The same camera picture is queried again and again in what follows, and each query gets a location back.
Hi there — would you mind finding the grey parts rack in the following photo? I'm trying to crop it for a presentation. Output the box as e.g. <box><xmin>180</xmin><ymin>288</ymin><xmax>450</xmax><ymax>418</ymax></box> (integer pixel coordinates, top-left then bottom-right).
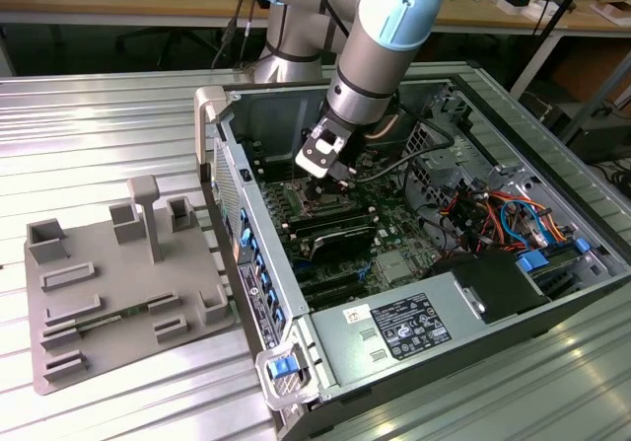
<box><xmin>23</xmin><ymin>174</ymin><xmax>236</xmax><ymax>396</ymax></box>

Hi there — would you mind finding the black expansion card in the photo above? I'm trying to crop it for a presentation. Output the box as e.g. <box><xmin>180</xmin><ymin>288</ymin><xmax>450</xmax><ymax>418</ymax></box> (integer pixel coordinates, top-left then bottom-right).
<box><xmin>308</xmin><ymin>223</ymin><xmax>377</xmax><ymax>265</ymax></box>

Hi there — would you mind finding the orange red wire bundle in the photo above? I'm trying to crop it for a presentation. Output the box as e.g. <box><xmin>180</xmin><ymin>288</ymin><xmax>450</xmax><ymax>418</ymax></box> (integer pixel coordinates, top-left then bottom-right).
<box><xmin>441</xmin><ymin>188</ymin><xmax>578</xmax><ymax>256</ymax></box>

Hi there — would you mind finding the blue wire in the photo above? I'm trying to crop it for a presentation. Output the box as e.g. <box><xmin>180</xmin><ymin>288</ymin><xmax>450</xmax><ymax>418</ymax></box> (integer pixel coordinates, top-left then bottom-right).
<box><xmin>499</xmin><ymin>198</ymin><xmax>542</xmax><ymax>252</ymax></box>

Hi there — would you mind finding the CPU socket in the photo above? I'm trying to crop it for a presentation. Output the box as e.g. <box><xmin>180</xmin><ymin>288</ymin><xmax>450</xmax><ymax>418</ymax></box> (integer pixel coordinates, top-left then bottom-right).
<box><xmin>288</xmin><ymin>177</ymin><xmax>356</xmax><ymax>217</ymax></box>

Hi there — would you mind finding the blue case latch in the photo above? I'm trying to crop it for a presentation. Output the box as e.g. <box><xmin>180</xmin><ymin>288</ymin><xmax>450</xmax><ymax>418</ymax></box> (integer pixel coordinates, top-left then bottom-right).
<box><xmin>267</xmin><ymin>356</ymin><xmax>293</xmax><ymax>379</ymax></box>

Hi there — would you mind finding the black expansion slot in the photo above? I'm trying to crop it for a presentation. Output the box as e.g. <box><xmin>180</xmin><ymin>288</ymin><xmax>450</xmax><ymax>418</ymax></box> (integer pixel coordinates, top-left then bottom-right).
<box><xmin>295</xmin><ymin>267</ymin><xmax>365</xmax><ymax>295</ymax></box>
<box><xmin>301</xmin><ymin>282</ymin><xmax>370</xmax><ymax>313</ymax></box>

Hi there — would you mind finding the black RAM slot bank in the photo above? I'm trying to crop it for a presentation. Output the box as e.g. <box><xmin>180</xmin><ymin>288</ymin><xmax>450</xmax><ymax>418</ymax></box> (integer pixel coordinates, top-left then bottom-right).
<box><xmin>245</xmin><ymin>147</ymin><xmax>310</xmax><ymax>184</ymax></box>
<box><xmin>283</xmin><ymin>202</ymin><xmax>380</xmax><ymax>240</ymax></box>

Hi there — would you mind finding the brown cardboard box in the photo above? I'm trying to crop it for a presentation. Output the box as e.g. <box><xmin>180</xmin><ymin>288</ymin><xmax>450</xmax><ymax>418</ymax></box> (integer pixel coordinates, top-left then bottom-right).
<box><xmin>554</xmin><ymin>40</ymin><xmax>631</xmax><ymax>112</ymax></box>

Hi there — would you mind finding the silver drive cage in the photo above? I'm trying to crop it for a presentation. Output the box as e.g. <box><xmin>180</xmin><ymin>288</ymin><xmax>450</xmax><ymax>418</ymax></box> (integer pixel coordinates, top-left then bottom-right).
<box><xmin>398</xmin><ymin>117</ymin><xmax>494</xmax><ymax>215</ymax></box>

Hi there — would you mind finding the white small box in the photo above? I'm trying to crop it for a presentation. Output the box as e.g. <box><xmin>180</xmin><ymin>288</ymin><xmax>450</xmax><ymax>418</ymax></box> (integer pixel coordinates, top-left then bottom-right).
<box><xmin>497</xmin><ymin>0</ymin><xmax>549</xmax><ymax>21</ymax></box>

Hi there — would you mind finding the black camera cable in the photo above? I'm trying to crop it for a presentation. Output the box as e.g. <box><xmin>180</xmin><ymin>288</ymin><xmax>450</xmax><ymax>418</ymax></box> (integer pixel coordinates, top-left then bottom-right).
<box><xmin>359</xmin><ymin>114</ymin><xmax>456</xmax><ymax>184</ymax></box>

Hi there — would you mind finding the cardboard piece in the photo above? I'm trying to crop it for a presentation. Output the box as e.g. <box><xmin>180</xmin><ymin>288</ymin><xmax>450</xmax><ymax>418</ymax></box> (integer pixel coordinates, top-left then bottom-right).
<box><xmin>589</xmin><ymin>0</ymin><xmax>631</xmax><ymax>27</ymax></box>

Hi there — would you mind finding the silver chipset heatsink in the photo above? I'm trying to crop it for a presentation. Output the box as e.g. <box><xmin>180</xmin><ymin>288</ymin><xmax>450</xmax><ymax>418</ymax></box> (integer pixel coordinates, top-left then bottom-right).
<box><xmin>374</xmin><ymin>252</ymin><xmax>420</xmax><ymax>284</ymax></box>

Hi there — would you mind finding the grey power supply unit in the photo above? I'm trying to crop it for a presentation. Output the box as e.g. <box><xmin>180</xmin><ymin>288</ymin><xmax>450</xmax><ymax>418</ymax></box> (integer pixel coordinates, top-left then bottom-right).
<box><xmin>310</xmin><ymin>253</ymin><xmax>552</xmax><ymax>388</ymax></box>

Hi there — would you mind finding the metal socket cover frame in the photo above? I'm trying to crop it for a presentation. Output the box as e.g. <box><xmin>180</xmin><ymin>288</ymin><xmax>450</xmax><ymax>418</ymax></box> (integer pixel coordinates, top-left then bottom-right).
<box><xmin>293</xmin><ymin>180</ymin><xmax>351</xmax><ymax>214</ymax></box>

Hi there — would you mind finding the black plastic shroud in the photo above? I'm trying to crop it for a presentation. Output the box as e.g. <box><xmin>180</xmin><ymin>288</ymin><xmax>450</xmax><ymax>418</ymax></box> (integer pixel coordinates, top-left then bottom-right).
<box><xmin>426</xmin><ymin>252</ymin><xmax>552</xmax><ymax>325</ymax></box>

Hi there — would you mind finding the black cable with connector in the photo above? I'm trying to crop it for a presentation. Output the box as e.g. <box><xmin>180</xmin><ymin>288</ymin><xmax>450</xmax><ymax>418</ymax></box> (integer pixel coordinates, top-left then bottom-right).
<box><xmin>209</xmin><ymin>0</ymin><xmax>257</xmax><ymax>70</ymax></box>

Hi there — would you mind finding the green motherboard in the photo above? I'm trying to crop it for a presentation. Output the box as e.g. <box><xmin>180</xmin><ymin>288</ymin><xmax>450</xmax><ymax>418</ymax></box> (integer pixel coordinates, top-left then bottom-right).
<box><xmin>255</xmin><ymin>149</ymin><xmax>445</xmax><ymax>314</ymax></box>

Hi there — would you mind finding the black office chair base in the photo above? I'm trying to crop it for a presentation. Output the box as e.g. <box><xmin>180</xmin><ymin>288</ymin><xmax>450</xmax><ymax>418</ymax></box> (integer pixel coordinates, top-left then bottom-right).
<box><xmin>115</xmin><ymin>25</ymin><xmax>209</xmax><ymax>67</ymax></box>

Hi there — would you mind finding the open grey PC case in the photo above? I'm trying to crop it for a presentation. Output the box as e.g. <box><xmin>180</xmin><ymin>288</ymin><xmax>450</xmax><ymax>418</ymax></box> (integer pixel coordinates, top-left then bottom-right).
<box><xmin>193</xmin><ymin>78</ymin><xmax>631</xmax><ymax>441</ymax></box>

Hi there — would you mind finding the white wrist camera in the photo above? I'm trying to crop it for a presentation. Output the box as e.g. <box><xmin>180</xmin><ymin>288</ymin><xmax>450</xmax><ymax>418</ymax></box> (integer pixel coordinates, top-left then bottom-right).
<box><xmin>295</xmin><ymin>118</ymin><xmax>354</xmax><ymax>181</ymax></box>

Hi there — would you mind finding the black box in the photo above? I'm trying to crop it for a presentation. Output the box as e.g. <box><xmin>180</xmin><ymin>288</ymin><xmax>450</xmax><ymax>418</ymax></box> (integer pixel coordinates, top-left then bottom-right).
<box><xmin>561</xmin><ymin>114</ymin><xmax>631</xmax><ymax>166</ymax></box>

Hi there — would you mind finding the blue disk carrier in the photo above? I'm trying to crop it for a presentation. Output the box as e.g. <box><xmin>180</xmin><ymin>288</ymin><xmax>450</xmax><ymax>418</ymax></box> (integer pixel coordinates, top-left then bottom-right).
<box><xmin>515</xmin><ymin>251</ymin><xmax>551</xmax><ymax>275</ymax></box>

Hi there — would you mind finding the green RAM stick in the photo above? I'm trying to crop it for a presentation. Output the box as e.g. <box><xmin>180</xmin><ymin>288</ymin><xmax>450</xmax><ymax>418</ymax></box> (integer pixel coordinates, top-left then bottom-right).
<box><xmin>78</xmin><ymin>302</ymin><xmax>149</xmax><ymax>332</ymax></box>

